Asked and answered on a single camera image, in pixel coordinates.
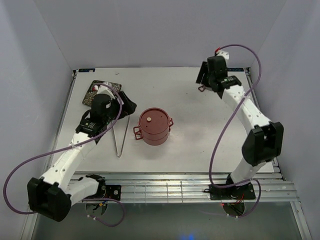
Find grey lid with handle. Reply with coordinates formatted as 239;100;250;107
198;85;206;92

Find dark red lid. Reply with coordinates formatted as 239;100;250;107
138;107;170;135

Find pink steel-lined bowl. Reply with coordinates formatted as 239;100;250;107
134;132;169;146
133;116;174;141

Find stainless steel tongs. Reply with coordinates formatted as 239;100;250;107
111;117;131;158

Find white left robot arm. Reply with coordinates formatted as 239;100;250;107
27;91;137;222

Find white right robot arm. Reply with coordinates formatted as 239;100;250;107
196;55;284;199

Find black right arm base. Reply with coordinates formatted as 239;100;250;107
203;183;256;200

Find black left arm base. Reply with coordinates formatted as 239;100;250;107
100;184;122;201

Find black patterned square plate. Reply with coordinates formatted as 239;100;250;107
82;80;122;107

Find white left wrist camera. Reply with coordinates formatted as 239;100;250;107
92;81;116;99

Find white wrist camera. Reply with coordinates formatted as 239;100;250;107
215;49;230;61
92;81;116;99

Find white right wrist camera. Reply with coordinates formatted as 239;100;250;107
215;49;230;61

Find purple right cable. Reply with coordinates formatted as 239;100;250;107
199;44;263;219

